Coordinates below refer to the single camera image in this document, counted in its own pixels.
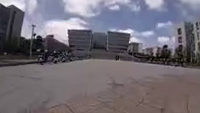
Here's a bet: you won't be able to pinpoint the row of parked bicycles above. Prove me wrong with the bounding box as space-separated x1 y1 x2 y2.
36 49 90 68

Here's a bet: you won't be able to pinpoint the wide stone stairs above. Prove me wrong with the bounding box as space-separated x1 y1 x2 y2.
71 48 138 63

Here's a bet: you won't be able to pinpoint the distant buildings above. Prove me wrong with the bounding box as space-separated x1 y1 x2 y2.
127 41 163 57

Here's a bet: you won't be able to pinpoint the pole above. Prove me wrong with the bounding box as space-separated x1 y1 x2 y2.
28 23 37 58

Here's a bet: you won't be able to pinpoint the grey paved plaza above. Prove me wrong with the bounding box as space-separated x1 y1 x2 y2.
0 52 200 113

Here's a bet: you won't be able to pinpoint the group of people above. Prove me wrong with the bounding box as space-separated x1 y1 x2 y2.
114 53 121 62

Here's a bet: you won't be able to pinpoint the row of dark trees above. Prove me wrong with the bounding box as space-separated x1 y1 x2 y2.
0 32 47 58

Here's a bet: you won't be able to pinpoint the low reddish building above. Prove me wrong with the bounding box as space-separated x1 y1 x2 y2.
42 34 71 54

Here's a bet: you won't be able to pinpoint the tall dark grey building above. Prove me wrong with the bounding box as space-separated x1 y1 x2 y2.
0 0 26 56

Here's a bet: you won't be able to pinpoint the large grey building, glass middle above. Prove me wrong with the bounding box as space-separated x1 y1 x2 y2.
65 27 132 54

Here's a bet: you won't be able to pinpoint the dark raised kerb strip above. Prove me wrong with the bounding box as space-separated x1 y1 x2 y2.
0 53 40 73

